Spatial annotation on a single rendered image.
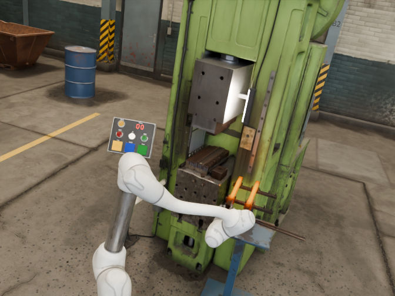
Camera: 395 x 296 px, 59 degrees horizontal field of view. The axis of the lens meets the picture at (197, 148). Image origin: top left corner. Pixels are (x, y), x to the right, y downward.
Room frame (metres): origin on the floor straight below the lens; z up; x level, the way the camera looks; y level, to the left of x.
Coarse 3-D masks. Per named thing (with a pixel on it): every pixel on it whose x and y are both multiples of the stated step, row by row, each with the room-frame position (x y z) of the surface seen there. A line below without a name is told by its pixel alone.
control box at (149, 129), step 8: (120, 120) 2.60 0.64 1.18; (128, 120) 2.61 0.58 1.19; (136, 120) 2.62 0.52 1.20; (112, 128) 2.57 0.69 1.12; (120, 128) 2.58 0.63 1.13; (128, 128) 2.58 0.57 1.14; (144, 128) 2.59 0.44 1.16; (152, 128) 2.60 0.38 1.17; (112, 136) 2.54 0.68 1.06; (120, 136) 2.54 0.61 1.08; (128, 136) 2.55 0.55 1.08; (136, 136) 2.56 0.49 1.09; (152, 136) 2.57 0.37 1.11; (136, 144) 2.52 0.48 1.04; (144, 144) 2.53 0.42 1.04; (152, 144) 2.56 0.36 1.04; (112, 152) 2.50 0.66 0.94; (120, 152) 2.48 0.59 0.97; (136, 152) 2.49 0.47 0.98
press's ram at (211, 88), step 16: (208, 64) 2.50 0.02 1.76; (224, 64) 2.55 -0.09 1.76; (240, 64) 2.67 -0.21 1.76; (192, 80) 2.54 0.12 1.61; (208, 80) 2.49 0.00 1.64; (224, 80) 2.44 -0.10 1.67; (240, 80) 2.59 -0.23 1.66; (192, 96) 2.53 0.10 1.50; (208, 96) 2.48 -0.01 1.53; (224, 96) 2.43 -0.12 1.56; (240, 96) 2.58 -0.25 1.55; (192, 112) 2.52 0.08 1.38; (208, 112) 2.47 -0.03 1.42; (224, 112) 2.42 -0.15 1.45; (240, 112) 2.73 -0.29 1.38
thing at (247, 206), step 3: (255, 183) 2.22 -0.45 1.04; (258, 183) 2.22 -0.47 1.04; (255, 186) 2.17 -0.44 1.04; (258, 186) 2.20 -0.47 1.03; (252, 189) 2.12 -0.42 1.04; (255, 189) 2.13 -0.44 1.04; (252, 192) 2.08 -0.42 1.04; (255, 192) 2.09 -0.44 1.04; (252, 195) 2.04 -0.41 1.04; (249, 198) 2.00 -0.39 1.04; (252, 198) 2.01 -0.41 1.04; (249, 201) 1.96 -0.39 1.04; (252, 201) 1.99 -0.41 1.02; (246, 204) 1.90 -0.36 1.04; (249, 204) 1.91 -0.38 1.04; (246, 207) 1.87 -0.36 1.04; (249, 207) 1.88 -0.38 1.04
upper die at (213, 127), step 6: (192, 120) 2.52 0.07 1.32; (198, 120) 2.50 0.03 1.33; (204, 120) 2.48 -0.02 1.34; (210, 120) 2.46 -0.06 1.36; (234, 120) 2.78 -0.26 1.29; (198, 126) 2.50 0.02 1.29; (204, 126) 2.48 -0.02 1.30; (210, 126) 2.45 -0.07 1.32; (216, 126) 2.45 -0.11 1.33; (222, 126) 2.56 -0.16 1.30; (210, 132) 2.45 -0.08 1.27; (216, 132) 2.47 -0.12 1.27
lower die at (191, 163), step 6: (204, 150) 2.76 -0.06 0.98; (210, 150) 2.76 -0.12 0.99; (222, 150) 2.80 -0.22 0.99; (228, 150) 2.82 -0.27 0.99; (192, 156) 2.60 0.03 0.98; (198, 156) 2.60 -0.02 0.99; (204, 156) 2.62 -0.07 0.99; (216, 156) 2.66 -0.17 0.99; (222, 156) 2.68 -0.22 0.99; (186, 162) 2.52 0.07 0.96; (192, 162) 2.49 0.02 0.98; (204, 162) 2.49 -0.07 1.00; (210, 162) 2.53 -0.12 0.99; (216, 162) 2.58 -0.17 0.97; (192, 168) 2.49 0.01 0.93; (198, 168) 2.47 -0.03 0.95; (204, 168) 2.45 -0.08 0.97
